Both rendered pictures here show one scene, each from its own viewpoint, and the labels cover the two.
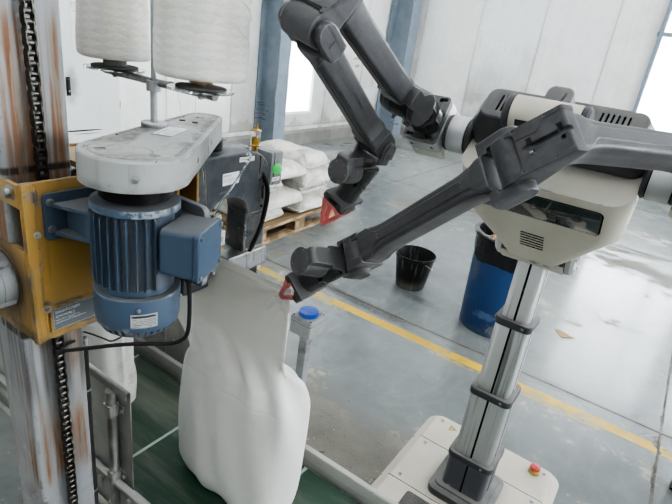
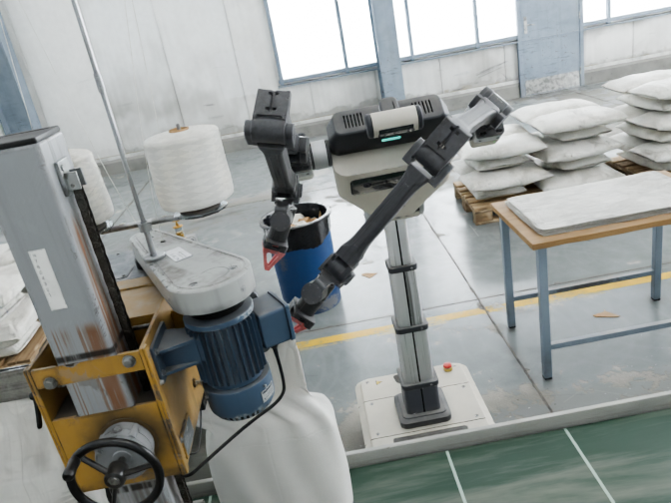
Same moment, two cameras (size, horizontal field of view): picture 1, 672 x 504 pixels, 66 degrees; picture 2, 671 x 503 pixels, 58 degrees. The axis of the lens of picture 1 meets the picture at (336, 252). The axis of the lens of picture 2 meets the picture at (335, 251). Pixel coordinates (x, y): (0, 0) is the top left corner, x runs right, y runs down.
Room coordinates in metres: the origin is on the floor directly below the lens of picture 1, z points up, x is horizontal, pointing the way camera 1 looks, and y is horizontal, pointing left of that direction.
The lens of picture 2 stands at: (-0.29, 0.74, 1.88)
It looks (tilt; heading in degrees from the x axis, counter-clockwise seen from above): 22 degrees down; 328
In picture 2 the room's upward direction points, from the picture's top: 11 degrees counter-clockwise
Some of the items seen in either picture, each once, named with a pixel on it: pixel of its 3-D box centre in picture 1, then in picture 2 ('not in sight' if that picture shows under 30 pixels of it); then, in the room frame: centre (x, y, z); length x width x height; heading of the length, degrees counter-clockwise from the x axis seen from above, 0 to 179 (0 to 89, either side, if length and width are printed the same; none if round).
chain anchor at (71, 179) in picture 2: not in sight; (72, 175); (0.87, 0.54, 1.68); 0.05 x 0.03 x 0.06; 148
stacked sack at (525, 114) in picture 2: not in sight; (554, 110); (2.99, -3.76, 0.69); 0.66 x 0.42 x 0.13; 55
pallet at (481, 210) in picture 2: not in sight; (531, 190); (2.99, -3.41, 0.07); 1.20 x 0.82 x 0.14; 56
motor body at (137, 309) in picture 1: (137, 262); (231, 357); (0.84, 0.35, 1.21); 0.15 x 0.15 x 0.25
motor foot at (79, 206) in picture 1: (89, 218); (183, 347); (0.85, 0.45, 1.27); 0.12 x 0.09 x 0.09; 148
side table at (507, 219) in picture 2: not in sight; (605, 272); (1.32, -1.84, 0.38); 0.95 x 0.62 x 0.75; 58
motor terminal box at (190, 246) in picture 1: (192, 252); (270, 323); (0.83, 0.25, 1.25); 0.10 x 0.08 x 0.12; 173
